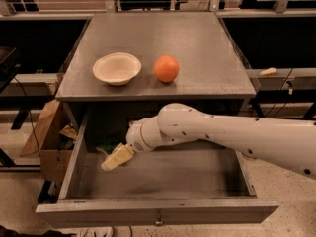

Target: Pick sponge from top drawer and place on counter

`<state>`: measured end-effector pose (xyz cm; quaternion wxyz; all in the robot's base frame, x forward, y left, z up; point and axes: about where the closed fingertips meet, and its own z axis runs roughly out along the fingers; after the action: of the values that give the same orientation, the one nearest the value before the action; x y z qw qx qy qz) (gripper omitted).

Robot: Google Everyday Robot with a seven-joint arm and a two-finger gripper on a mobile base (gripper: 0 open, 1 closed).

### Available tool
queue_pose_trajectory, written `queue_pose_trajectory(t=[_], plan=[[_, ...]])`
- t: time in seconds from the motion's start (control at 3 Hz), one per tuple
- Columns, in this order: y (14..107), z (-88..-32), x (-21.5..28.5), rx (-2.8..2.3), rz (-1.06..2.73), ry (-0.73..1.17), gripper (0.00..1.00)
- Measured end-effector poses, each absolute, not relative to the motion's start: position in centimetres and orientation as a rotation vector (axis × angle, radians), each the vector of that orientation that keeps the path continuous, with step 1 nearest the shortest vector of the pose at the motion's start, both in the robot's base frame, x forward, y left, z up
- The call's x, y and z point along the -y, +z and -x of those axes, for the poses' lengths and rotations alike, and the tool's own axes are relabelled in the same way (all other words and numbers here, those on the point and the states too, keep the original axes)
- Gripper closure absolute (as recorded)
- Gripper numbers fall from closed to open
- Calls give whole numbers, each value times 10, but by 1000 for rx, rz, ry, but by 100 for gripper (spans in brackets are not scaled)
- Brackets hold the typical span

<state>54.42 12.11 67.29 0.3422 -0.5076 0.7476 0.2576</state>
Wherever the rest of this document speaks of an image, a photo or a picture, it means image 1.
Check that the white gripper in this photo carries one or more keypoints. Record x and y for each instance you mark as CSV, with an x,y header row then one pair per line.
x,y
134,139

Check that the green and yellow sponge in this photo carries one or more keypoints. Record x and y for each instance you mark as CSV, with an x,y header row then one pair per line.
x,y
107,144

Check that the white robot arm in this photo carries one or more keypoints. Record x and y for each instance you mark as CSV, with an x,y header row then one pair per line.
x,y
288,143

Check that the metal drawer knob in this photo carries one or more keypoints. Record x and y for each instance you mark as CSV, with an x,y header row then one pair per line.
x,y
159,221

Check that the open grey top drawer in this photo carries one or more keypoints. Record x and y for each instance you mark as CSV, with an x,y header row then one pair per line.
x,y
193,183

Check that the grey cabinet counter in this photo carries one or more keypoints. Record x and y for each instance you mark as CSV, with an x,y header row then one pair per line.
x,y
210,68

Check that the brown cardboard box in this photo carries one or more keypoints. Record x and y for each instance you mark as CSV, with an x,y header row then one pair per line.
x,y
46,140

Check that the white paper bowl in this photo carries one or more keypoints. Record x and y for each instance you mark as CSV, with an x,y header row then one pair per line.
x,y
117,69

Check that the orange ball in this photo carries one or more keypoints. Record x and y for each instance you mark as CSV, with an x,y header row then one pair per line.
x,y
166,68

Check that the small yellow foam piece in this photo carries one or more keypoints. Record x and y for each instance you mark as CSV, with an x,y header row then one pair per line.
x,y
268,71

